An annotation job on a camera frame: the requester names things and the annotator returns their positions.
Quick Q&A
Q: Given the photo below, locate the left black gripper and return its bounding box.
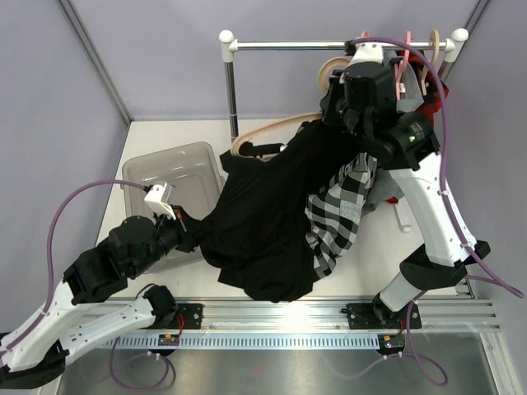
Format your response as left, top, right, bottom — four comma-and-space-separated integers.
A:
129, 204, 213, 278

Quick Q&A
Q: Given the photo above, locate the black white checkered shirt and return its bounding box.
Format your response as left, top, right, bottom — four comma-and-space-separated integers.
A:
305, 153, 378, 280

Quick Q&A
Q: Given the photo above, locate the beige hanger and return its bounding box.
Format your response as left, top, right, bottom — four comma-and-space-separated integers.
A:
230, 56, 351, 156
418, 29, 441, 96

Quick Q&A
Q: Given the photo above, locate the pink hanger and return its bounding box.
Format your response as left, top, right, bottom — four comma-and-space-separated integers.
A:
361, 30, 412, 100
396, 30, 412, 83

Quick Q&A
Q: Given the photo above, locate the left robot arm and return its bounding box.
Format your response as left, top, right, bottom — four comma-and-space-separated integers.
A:
1, 211, 198, 390

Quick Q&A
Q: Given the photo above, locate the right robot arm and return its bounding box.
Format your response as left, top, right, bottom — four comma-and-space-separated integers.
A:
313, 60, 491, 328

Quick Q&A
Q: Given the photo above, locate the red black plaid shirt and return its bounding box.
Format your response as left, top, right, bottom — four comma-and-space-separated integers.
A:
382, 49, 450, 207

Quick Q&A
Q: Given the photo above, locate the clear plastic bin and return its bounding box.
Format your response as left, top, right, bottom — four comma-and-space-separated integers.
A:
122, 142, 222, 273

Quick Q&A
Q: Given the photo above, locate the metal clothes rack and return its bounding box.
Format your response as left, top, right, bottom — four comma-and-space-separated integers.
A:
217, 27, 469, 234

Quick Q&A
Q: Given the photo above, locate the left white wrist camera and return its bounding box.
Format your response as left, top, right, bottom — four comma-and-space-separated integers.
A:
143, 182, 176, 220

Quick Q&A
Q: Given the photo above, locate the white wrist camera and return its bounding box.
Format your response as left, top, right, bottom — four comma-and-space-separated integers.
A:
143, 182, 176, 220
345, 40, 397, 66

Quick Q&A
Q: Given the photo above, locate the slotted cable duct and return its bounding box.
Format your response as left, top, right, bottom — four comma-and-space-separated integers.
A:
98, 332, 380, 350

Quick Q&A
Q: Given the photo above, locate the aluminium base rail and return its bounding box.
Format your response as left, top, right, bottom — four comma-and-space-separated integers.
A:
178, 297, 501, 333

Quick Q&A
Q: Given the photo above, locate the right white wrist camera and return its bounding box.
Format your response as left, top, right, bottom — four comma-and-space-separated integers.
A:
345, 40, 397, 66

